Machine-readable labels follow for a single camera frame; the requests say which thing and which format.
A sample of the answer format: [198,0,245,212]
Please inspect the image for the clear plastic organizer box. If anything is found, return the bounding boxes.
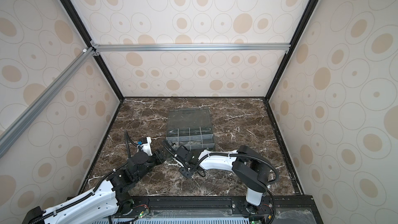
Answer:
[166,107,215,150]

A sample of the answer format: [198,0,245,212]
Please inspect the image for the black left corner post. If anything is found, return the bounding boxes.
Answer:
[59,0,124,102]

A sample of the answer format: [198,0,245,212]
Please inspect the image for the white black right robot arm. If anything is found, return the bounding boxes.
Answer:
[170,145,280,206]

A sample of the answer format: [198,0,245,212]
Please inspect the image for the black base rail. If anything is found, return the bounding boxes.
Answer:
[97,196,323,224]

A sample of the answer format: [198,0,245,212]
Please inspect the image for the horizontal aluminium frame bar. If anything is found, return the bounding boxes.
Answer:
[94,43,291,52]

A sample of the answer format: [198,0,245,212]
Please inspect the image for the diagonal aluminium frame bar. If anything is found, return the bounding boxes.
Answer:
[1,47,94,156]

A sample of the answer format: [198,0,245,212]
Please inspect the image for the black right corner post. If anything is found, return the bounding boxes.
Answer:
[265,0,319,102]

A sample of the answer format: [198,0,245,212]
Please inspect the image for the black corner post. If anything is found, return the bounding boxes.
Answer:
[59,0,124,102]
[265,0,319,102]

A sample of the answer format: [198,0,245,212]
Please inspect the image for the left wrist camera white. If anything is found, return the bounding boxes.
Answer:
[137,137,152,157]

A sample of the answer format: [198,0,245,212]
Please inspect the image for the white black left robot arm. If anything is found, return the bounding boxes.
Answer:
[23,148,169,224]

